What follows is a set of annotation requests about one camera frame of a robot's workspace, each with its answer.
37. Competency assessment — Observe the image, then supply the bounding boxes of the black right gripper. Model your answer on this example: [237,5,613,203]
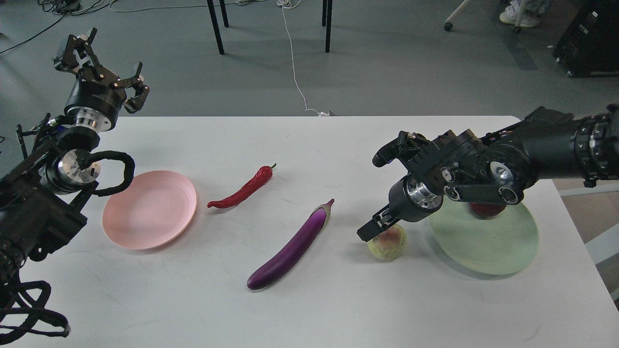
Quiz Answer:
[357,175,443,242]

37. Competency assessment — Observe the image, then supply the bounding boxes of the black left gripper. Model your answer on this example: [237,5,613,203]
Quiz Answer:
[54,27,150,131]

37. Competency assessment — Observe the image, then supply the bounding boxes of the yellow green peach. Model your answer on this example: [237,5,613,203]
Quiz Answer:
[367,224,407,261]

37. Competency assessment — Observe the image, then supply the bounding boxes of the purple eggplant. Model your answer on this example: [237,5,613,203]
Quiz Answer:
[246,199,335,290]

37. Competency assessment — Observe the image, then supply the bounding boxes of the dark red pomegranate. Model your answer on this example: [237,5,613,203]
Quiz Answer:
[469,203,507,219]

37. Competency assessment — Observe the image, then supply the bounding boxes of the red chili pepper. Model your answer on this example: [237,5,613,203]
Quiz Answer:
[207,163,277,209]

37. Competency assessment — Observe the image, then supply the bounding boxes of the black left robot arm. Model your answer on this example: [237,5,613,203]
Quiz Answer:
[0,29,150,345]

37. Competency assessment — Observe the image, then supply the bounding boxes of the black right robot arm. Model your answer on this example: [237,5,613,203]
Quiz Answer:
[357,104,619,242]

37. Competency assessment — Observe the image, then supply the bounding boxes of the green plate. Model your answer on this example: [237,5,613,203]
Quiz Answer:
[429,200,540,276]

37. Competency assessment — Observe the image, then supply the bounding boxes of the black chair leg left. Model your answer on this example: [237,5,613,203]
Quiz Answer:
[206,0,229,55]

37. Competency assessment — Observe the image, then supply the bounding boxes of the black chair leg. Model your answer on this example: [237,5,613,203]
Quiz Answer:
[206,0,229,55]
[321,0,333,53]

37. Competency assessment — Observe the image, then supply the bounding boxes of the pink plate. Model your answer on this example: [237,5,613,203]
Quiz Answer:
[102,170,198,250]

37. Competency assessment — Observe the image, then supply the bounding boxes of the white office chair base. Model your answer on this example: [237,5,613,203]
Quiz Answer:
[444,0,528,34]

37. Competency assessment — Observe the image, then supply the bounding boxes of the black chair leg right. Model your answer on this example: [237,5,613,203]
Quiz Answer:
[321,0,333,53]

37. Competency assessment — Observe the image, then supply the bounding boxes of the white shoe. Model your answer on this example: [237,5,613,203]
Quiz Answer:
[499,0,541,28]

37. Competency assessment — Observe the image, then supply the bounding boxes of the black equipment case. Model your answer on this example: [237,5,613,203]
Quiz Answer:
[553,0,619,77]

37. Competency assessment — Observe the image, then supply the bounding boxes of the black floor cables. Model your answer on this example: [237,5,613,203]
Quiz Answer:
[0,0,119,57]

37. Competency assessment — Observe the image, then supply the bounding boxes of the white floor cable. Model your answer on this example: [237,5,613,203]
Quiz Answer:
[108,0,330,116]

